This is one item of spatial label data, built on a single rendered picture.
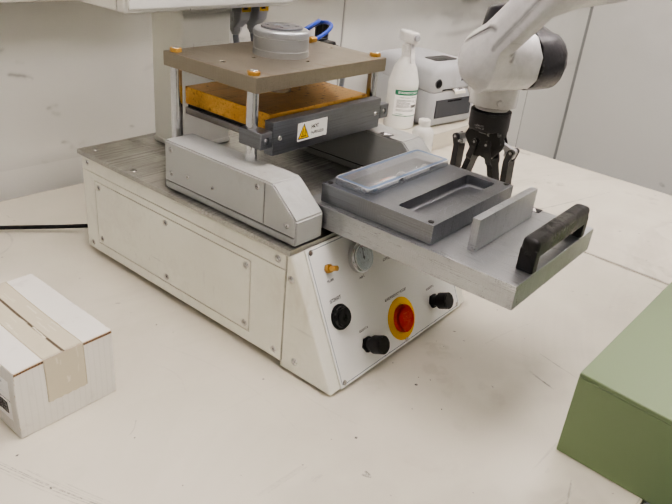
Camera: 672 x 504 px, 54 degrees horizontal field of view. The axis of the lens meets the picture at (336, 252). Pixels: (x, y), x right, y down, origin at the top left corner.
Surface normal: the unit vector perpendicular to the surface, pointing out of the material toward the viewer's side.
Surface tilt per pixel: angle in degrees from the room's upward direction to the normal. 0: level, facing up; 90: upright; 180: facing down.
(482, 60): 90
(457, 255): 0
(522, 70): 101
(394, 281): 65
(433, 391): 0
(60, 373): 88
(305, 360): 90
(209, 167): 90
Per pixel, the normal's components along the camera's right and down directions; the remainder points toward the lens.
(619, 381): 0.09, -0.87
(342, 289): 0.73, -0.06
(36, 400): 0.74, 0.37
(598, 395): -0.68, 0.28
